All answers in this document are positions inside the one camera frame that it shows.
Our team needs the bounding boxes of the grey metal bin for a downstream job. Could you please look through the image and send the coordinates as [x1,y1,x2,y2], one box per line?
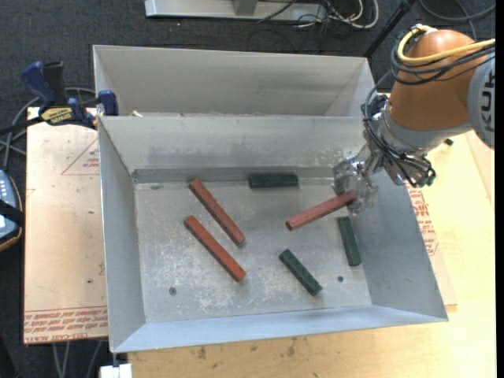
[92,44,449,354]

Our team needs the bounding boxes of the dark green flat block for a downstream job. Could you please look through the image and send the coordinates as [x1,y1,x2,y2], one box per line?
[248,173,299,190]
[337,216,362,268]
[278,248,324,297]

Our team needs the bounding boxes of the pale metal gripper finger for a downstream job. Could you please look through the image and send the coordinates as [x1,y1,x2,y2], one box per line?
[347,179,380,216]
[332,157,366,196]

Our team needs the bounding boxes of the red-brown block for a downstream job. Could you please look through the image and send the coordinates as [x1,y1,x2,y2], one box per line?
[183,215,248,283]
[285,190,358,232]
[187,177,247,247]

